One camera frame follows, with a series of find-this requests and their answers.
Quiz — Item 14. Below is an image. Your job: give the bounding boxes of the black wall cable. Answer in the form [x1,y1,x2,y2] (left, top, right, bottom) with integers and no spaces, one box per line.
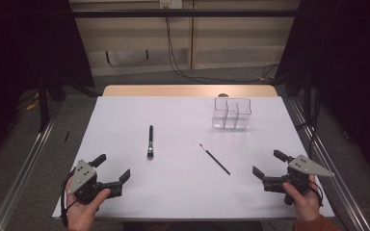
[164,5,280,85]

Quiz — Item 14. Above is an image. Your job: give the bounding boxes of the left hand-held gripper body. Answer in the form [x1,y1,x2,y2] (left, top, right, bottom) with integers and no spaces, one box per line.
[66,159,123,205]

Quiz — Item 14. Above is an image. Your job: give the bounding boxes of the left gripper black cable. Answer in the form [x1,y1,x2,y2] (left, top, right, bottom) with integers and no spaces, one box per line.
[60,171,78,227]

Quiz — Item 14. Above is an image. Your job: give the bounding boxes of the thin black brush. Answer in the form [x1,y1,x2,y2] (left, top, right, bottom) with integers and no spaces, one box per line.
[199,143,231,176]

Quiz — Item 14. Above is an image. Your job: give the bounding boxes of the person's left hand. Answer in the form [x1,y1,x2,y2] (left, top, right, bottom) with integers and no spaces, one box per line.
[66,189,112,230]

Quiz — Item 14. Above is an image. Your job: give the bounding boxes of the white table sheet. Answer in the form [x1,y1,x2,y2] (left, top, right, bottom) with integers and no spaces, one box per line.
[51,95,335,221]

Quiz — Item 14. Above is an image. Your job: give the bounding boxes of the person's right hand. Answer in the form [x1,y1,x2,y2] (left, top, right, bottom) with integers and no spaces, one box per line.
[282,181,322,222]

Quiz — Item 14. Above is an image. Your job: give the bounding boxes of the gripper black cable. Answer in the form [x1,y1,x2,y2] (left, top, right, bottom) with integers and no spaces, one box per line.
[309,180,324,207]
[60,171,78,227]

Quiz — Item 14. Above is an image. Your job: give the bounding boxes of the aluminium floor rail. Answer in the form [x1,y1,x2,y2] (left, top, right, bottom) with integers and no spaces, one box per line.
[0,102,62,231]
[290,97,370,231]

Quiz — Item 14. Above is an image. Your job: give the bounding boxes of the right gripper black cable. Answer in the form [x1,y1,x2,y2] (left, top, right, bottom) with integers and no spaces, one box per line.
[309,180,324,207]

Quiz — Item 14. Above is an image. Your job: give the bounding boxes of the white wall socket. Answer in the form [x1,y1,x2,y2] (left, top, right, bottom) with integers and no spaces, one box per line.
[159,0,183,10]

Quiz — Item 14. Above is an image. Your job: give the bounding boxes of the dark curtain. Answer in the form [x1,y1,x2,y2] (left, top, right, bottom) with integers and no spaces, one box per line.
[0,0,94,174]
[274,0,370,186]

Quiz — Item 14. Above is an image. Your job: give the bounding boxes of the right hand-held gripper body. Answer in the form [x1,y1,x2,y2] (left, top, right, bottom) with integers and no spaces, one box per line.
[261,154,335,195]

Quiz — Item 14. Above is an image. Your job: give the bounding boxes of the thick black makeup brush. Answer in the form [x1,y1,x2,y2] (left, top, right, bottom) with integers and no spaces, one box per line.
[146,124,155,161]

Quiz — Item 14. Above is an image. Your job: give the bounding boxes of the black metal stand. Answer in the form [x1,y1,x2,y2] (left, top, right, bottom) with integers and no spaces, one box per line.
[303,70,319,158]
[38,75,51,133]

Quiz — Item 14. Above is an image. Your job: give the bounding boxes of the clear plastic organizer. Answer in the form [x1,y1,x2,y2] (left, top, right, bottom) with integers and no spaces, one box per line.
[211,97,252,130]

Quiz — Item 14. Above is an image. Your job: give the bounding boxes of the black horizontal bar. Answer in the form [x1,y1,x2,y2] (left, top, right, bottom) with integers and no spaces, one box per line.
[71,9,300,18]

